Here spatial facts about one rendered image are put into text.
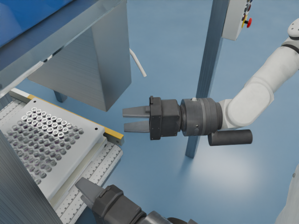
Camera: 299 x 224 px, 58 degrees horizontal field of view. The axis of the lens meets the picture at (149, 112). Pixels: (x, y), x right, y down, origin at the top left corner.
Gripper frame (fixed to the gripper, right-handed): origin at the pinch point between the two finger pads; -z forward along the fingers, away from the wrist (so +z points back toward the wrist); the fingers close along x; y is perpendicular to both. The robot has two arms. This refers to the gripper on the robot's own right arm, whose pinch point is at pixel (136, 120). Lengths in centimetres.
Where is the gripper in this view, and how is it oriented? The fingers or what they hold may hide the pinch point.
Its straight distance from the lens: 62.6
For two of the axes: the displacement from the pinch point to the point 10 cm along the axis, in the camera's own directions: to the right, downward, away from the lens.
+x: -0.1, 6.6, 7.5
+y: -0.7, -7.5, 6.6
